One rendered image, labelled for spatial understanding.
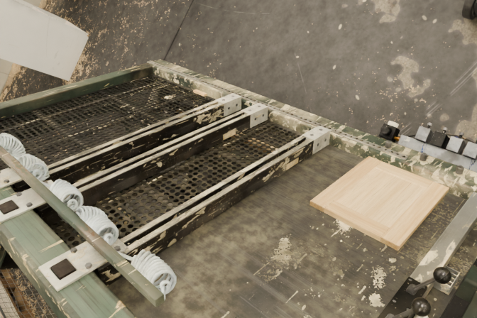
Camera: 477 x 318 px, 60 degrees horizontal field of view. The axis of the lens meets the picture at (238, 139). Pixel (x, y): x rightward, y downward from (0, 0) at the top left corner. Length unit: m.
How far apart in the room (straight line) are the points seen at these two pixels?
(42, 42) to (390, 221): 4.13
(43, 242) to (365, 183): 1.06
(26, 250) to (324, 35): 2.38
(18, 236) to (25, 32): 3.67
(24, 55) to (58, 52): 0.35
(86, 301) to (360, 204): 0.89
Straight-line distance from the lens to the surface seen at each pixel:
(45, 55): 4.92
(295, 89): 2.99
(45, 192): 1.12
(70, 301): 1.05
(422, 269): 1.24
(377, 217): 1.41
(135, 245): 1.18
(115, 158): 1.67
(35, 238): 1.25
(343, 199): 1.45
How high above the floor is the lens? 2.51
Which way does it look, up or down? 53 degrees down
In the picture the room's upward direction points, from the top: 72 degrees counter-clockwise
